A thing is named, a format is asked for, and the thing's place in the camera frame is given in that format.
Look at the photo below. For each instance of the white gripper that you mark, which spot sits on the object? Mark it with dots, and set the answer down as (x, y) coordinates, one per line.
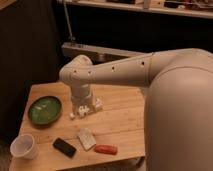
(81, 95)

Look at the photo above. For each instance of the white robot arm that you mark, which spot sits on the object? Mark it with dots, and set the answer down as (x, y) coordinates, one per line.
(178, 113)

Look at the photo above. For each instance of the green ceramic bowl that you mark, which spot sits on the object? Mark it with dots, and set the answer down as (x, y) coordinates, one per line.
(45, 110)

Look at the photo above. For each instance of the grey metal beam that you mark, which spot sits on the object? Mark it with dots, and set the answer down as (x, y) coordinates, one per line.
(96, 53)

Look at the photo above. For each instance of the wooden table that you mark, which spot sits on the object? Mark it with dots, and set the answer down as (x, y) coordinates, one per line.
(119, 123)

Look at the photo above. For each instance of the black smartphone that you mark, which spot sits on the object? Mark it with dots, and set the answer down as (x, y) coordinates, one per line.
(64, 147)

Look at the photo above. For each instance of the grey metal pole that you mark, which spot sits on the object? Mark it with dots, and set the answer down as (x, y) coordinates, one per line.
(72, 37)

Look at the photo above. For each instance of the translucent plastic cup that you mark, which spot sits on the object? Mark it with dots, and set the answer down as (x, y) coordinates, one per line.
(24, 146)

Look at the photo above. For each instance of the upper wall shelf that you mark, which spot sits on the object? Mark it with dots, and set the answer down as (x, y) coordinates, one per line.
(139, 8)

